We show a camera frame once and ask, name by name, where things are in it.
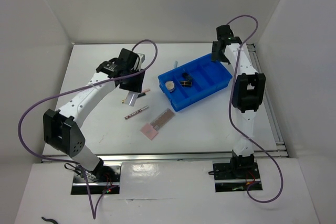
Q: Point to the aluminium front rail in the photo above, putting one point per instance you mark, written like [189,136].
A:
[179,156]

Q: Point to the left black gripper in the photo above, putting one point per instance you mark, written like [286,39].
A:
[136,86]

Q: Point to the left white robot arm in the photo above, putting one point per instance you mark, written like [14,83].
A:
[62,127]

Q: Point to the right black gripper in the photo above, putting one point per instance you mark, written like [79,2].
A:
[216,55]

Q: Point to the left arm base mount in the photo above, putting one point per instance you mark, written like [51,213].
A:
[109,183]

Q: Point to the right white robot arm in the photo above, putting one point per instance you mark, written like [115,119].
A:
[245,100]

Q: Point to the clear white lotion bottle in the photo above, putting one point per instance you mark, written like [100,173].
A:
[131,99]

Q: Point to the blue plastic organizer tray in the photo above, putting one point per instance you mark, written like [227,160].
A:
[208,78]

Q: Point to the pink square compact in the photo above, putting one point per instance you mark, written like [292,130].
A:
[149,131]

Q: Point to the brown eyeshadow palette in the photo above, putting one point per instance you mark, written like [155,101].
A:
[162,119]

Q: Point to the black gold lipstick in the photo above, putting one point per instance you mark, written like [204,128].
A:
[187,77]
[187,84]

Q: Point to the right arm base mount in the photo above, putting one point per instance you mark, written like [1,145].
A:
[227,180]

